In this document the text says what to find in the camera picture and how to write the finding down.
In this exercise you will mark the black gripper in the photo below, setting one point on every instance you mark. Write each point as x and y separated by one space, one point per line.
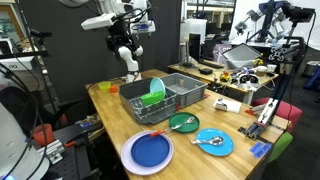
120 33

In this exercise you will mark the green plastic bowl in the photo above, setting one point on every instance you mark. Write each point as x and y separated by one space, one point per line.
151 99

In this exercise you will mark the white idle robot arm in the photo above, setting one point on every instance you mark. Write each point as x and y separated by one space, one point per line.
131 66

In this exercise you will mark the yellow-green small bowl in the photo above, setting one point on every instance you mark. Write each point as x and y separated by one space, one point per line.
104 86

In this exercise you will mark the aqua plastic plate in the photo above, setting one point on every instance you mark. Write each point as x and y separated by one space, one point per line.
157 85

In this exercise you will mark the dark green plate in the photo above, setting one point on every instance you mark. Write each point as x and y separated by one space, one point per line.
186 127

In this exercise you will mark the dark blue plate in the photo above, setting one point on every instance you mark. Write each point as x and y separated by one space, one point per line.
150 151

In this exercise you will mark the lilac plate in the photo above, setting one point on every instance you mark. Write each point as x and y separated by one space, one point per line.
128 163

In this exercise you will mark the light blue plate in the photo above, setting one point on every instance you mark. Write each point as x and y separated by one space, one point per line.
216 150

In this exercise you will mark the small orange cup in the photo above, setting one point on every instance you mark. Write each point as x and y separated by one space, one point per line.
114 89

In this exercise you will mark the wooden side table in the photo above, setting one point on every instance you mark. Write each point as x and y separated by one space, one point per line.
186 70

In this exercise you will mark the black monitor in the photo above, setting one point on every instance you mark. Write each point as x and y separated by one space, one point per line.
195 46

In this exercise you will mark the grey dish drainer tray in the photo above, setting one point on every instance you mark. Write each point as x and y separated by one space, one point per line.
156 116

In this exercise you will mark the red rack clip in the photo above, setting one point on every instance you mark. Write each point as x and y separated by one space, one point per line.
179 107

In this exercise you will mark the grey plastic bin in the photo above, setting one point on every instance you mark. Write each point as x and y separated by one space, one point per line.
190 96

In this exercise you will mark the black mesh office chair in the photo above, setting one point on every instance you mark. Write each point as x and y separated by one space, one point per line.
73 108

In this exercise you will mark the small black box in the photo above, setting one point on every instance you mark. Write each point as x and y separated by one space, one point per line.
206 71

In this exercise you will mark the black keyboard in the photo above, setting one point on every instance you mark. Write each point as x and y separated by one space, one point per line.
211 64

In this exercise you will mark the red bin clip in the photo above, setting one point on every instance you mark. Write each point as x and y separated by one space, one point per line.
207 96

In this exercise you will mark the slim metal spoon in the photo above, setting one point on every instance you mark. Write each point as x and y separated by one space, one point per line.
190 120

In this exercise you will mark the yellow toy duck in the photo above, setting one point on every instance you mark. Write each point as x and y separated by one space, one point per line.
225 77

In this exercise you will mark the white labelled device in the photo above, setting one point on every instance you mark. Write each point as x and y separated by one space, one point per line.
20 65

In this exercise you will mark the grey tilted tray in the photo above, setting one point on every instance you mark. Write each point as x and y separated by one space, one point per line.
241 53

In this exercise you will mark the white flat box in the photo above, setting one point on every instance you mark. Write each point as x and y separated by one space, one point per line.
230 106

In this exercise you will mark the orange-red plastic cup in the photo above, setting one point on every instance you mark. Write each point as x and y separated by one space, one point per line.
41 135

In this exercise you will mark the black breadboard table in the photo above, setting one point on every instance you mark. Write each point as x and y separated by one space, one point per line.
73 160

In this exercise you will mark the white headset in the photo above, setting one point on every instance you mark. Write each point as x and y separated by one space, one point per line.
248 80

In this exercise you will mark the wide metal spoon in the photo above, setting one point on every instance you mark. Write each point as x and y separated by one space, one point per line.
216 140

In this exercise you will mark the blue grey robot rig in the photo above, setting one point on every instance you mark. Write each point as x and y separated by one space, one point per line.
266 13

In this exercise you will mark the white cup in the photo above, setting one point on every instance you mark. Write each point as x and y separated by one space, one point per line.
271 68

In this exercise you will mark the blue plastic piece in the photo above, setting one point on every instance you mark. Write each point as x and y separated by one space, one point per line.
260 150

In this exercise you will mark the red padded chair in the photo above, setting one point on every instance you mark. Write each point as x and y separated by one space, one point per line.
290 113

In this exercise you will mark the green chair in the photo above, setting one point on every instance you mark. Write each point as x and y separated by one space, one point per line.
281 145

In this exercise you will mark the grey waste bin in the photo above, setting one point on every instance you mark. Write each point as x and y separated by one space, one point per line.
311 68

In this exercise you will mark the blue bulky object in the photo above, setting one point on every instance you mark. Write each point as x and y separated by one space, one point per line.
315 83

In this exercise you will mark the black tripod camera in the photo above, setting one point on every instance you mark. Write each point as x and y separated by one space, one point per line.
41 33

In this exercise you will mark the aluminium bracket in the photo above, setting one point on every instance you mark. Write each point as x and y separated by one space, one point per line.
53 150

